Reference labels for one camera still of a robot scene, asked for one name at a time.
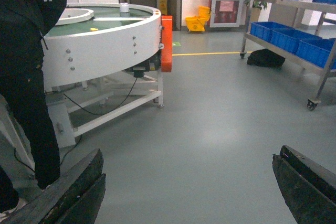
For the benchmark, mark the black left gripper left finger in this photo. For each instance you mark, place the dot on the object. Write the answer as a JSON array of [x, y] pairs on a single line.
[[75, 197]]

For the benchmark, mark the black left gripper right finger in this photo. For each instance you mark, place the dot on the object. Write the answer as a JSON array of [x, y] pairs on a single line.
[[308, 188]]

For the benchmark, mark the orange control box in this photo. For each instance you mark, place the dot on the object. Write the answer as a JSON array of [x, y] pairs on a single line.
[[167, 41]]

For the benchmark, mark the stainless steel wheeled cart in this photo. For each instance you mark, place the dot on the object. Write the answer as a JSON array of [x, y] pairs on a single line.
[[323, 73]]

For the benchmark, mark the blue bin on cart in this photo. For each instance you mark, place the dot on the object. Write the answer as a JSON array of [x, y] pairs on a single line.
[[264, 30], [289, 40], [315, 51]]

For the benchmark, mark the white round rotary table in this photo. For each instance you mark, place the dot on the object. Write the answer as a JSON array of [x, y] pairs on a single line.
[[102, 60]]

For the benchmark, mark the black bag on floor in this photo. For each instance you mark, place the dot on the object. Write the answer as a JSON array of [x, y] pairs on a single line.
[[265, 58]]

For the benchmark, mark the person in black clothes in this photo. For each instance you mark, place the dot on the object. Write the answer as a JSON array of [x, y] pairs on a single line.
[[24, 24]]

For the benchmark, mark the yellow mop bucket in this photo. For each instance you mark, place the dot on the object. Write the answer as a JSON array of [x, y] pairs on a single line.
[[197, 23]]

